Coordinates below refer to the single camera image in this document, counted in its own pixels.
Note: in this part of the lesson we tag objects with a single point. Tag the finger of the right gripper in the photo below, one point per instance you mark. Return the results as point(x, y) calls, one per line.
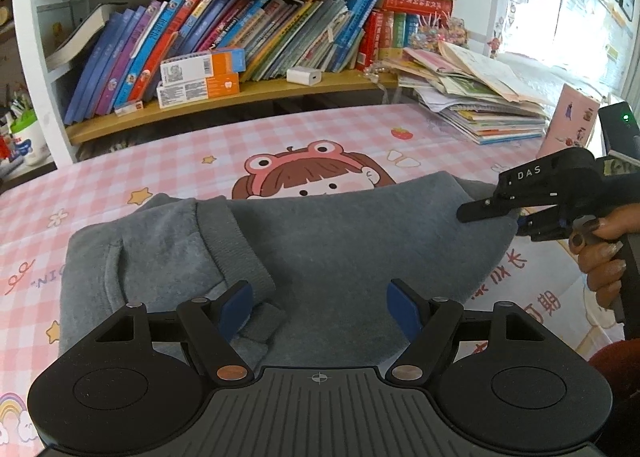
point(502, 203)
point(543, 225)

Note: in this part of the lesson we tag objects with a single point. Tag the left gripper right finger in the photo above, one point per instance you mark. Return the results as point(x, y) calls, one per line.
point(429, 327)

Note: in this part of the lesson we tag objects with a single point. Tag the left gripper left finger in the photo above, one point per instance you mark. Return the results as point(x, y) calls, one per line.
point(209, 326)

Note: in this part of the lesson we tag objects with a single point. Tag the grey sweatpants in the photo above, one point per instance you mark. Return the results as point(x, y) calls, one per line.
point(319, 266)

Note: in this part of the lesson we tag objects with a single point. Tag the right hand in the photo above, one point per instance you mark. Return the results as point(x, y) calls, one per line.
point(596, 244)

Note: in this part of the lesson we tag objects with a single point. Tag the stack of magazines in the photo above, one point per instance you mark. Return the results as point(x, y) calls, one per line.
point(480, 97)

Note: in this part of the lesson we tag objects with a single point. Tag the pink checkered cartoon tablecloth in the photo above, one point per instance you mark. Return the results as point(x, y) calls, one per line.
point(38, 218)

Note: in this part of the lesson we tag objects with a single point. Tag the small red white box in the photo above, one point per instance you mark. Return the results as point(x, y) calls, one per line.
point(129, 107)

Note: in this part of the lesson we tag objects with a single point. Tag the white charger adapter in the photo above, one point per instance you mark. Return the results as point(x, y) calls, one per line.
point(303, 76)

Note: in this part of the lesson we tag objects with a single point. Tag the lower orange white box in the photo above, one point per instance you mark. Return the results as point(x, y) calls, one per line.
point(194, 91)

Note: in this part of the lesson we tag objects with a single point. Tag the orange white box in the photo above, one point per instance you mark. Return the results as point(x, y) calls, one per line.
point(194, 91)
point(202, 65)

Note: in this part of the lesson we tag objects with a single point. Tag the upper orange white box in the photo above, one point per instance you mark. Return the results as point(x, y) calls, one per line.
point(202, 65)

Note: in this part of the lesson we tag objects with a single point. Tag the white tub green lid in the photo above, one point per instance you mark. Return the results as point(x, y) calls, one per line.
point(29, 139)

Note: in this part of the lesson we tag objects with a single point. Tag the row of leaning books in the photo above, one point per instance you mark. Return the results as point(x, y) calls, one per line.
point(122, 47)

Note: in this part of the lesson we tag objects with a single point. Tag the white wooden bookshelf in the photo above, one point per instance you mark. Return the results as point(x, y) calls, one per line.
point(41, 26)

